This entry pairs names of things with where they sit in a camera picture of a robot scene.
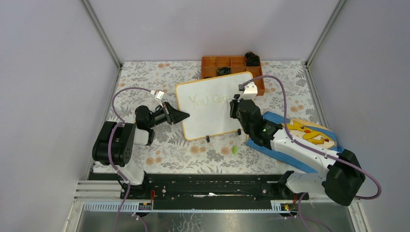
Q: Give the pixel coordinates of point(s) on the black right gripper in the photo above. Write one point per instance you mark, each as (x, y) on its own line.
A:
(233, 106)

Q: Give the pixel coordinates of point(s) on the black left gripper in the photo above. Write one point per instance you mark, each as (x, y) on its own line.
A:
(172, 115)

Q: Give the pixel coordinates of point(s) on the yellow framed whiteboard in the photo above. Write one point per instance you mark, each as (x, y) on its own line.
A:
(207, 103)

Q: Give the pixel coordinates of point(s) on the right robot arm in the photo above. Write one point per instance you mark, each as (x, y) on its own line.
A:
(336, 174)

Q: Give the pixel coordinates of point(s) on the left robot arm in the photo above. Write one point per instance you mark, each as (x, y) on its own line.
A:
(114, 144)

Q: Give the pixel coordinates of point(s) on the dark rolled sock middle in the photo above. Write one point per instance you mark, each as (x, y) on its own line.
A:
(221, 71)

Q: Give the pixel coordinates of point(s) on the dark rolled sock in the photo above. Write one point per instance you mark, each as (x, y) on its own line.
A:
(252, 60)
(221, 71)

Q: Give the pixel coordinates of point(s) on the orange wooden compartment tray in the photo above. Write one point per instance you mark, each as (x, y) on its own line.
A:
(209, 65)

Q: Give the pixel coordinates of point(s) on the dark rolled sock upper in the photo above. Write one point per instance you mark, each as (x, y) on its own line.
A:
(252, 60)

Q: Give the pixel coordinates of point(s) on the blue pikachu cloth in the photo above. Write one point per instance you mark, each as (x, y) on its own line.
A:
(307, 131)

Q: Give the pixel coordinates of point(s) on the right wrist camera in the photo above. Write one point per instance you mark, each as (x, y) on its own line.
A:
(248, 91)

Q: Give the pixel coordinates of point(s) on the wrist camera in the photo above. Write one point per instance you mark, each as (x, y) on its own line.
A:
(158, 96)
(248, 91)

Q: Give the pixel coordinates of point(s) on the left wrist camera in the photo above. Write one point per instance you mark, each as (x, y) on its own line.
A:
(158, 96)

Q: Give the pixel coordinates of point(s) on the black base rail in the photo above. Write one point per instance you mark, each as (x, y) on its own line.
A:
(207, 191)

